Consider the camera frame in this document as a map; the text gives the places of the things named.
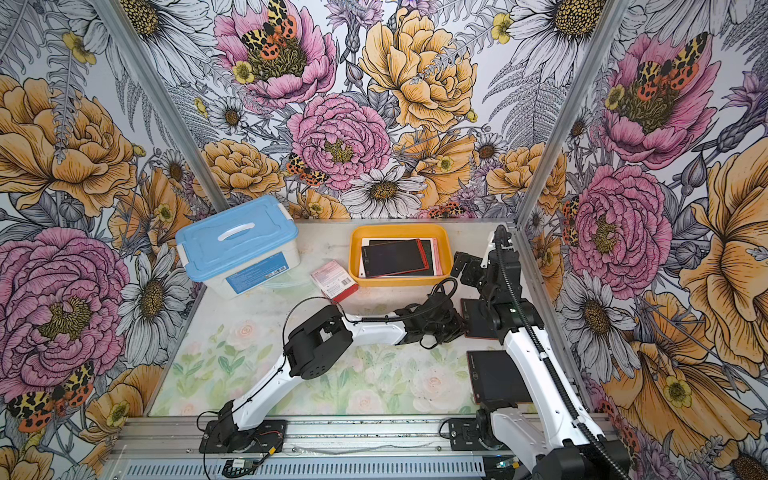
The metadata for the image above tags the blue lidded storage box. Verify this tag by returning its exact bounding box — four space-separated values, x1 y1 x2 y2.
175 196 300 300

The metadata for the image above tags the small red white carton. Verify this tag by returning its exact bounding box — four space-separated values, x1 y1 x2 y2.
310 261 359 302

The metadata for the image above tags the yellow storage tray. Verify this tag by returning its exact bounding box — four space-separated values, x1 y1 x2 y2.
348 223 453 287

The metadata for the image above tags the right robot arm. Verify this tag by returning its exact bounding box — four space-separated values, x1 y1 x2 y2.
451 225 631 479

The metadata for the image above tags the pink white writing tablet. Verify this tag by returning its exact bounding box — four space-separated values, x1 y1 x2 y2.
358 237 443 278

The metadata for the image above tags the aluminium front rail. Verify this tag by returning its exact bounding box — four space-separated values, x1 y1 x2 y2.
101 414 529 479

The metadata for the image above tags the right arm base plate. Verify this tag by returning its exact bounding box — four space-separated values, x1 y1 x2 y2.
438 417 529 454

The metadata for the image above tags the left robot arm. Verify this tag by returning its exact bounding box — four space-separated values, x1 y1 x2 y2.
200 292 466 453

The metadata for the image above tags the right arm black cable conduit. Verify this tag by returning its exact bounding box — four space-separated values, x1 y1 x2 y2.
493 225 631 480

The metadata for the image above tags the red writing tablet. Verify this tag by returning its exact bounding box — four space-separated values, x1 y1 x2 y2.
467 350 532 410
361 239 434 278
460 298 498 340

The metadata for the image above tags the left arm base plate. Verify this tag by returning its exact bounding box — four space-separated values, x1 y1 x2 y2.
198 418 288 454

